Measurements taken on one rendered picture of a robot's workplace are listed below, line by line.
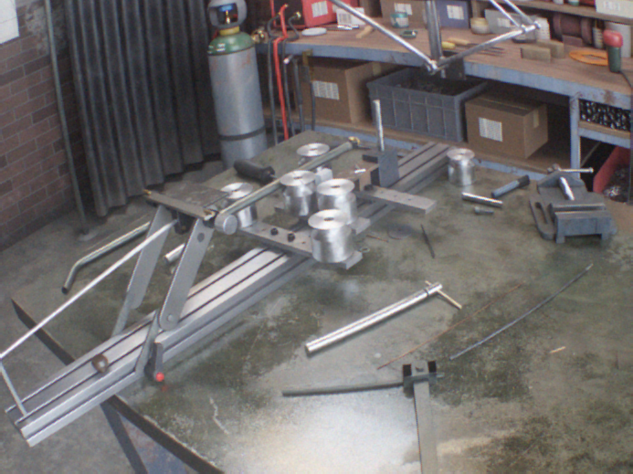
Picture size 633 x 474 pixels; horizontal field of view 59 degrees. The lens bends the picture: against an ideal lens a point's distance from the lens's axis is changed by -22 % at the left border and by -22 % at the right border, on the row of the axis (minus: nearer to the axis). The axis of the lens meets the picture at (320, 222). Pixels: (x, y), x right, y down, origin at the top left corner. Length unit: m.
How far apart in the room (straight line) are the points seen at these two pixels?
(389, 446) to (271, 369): 0.19
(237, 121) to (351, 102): 0.47
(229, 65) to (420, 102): 0.79
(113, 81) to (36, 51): 0.57
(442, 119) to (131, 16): 1.73
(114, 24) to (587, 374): 2.97
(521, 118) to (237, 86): 1.18
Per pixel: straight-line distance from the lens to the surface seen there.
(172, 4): 3.56
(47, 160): 3.66
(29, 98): 3.55
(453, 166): 1.13
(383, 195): 1.01
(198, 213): 0.75
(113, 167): 3.40
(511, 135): 2.36
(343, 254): 0.85
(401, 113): 2.59
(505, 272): 0.89
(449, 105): 2.45
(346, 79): 2.67
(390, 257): 0.94
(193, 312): 0.84
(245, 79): 2.78
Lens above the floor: 1.35
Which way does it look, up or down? 27 degrees down
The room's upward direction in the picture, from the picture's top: 7 degrees counter-clockwise
